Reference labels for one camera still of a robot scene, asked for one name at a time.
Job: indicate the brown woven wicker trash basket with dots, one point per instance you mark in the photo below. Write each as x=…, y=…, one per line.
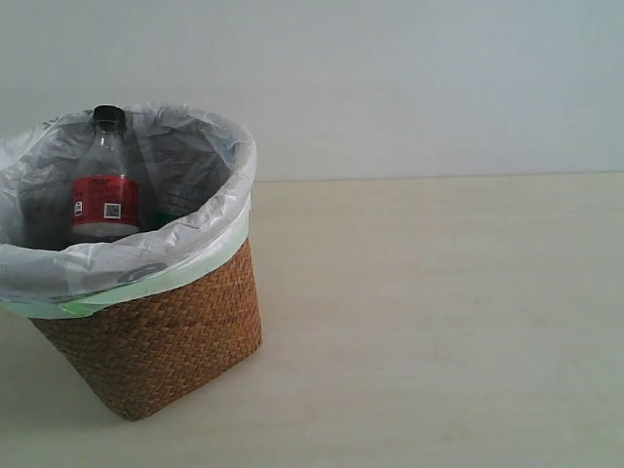
x=142, y=355

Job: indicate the green label water bottle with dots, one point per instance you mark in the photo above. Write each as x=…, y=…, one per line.
x=188, y=172

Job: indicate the red label cola bottle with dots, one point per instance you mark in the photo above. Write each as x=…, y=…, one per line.
x=105, y=199

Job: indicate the white plastic bin liner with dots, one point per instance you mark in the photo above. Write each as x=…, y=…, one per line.
x=44, y=277

